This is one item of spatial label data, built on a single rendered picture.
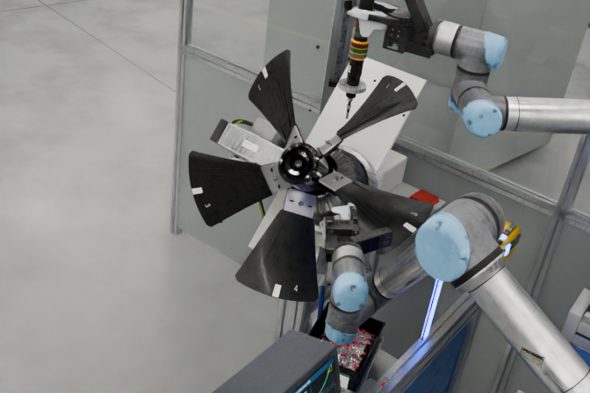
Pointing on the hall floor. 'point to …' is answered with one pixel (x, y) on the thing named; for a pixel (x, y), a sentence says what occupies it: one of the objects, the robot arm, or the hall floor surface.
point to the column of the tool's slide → (339, 32)
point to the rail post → (464, 353)
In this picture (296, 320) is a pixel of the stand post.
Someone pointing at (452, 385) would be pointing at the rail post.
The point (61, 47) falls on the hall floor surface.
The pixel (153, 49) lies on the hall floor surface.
